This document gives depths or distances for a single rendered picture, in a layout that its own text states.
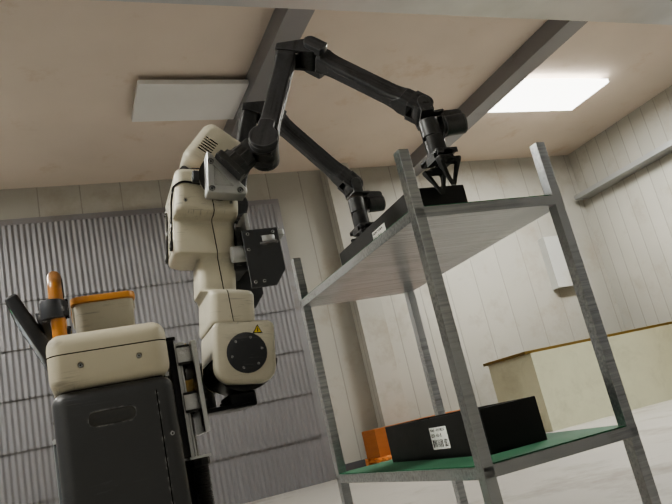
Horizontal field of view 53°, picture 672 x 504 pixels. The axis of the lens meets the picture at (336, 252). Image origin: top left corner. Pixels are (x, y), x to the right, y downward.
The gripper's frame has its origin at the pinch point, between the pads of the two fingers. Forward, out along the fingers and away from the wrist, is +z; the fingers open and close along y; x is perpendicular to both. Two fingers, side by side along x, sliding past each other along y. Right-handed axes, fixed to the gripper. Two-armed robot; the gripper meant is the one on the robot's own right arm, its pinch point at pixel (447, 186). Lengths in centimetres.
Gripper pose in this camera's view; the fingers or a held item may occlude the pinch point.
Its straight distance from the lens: 181.6
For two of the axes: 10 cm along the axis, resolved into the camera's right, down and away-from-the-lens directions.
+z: 2.3, 9.4, -2.5
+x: -9.1, 1.2, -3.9
